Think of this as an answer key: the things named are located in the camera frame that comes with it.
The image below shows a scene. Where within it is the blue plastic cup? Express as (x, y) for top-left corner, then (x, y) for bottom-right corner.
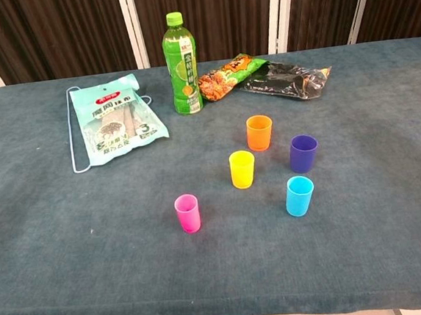
(283, 173), (318, 220)

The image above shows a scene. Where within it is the purple plastic cup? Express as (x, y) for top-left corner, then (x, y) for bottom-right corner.
(287, 133), (322, 175)

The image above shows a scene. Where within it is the teal table cloth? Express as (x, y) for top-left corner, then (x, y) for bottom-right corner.
(0, 37), (421, 315)

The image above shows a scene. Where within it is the yellow plastic cup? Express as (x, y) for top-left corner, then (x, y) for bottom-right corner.
(227, 148), (259, 191)

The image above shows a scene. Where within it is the pink plastic cup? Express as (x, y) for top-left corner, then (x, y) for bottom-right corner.
(172, 192), (203, 236)

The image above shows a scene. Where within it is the green tea plastic bottle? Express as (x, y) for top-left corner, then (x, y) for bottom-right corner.
(159, 10), (205, 117)

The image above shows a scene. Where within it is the light blue face mask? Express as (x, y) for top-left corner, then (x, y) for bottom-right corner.
(64, 80), (160, 175)

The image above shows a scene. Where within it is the green orange snack bag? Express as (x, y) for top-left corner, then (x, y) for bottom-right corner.
(195, 50), (274, 104)

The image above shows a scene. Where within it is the orange plastic cup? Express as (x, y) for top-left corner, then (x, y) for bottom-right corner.
(245, 113), (276, 153)

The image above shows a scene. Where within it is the black seaweed snack package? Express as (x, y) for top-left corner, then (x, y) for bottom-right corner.
(237, 56), (336, 107)

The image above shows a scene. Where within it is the teal cleaning cloth package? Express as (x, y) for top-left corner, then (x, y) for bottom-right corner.
(66, 70), (173, 170)

